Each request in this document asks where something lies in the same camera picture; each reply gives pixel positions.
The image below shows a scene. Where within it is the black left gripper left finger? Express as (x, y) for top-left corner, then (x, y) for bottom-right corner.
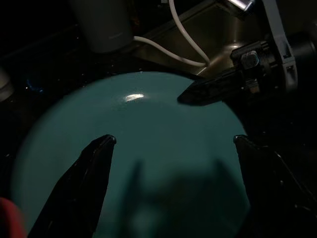
(27, 134), (117, 238)

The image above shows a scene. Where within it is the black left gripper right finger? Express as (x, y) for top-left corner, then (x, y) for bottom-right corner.
(233, 135), (317, 238)

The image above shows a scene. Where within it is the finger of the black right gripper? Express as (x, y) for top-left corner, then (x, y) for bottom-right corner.
(177, 83), (245, 107)
(190, 71), (245, 87)

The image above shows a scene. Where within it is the teal plate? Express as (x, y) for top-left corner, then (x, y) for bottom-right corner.
(11, 71), (251, 238)

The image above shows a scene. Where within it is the stainless steel sink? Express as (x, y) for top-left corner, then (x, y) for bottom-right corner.
(135, 0), (275, 77)

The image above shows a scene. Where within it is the pink plate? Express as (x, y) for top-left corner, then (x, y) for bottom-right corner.
(0, 197), (28, 238)

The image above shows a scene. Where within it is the grey water filter canister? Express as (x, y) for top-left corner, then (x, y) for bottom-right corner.
(68, 0), (136, 54)

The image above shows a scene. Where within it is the white faucet hose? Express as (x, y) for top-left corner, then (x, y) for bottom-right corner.
(133, 0), (211, 67)

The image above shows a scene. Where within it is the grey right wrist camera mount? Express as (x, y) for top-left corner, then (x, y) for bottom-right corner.
(257, 0), (298, 94)

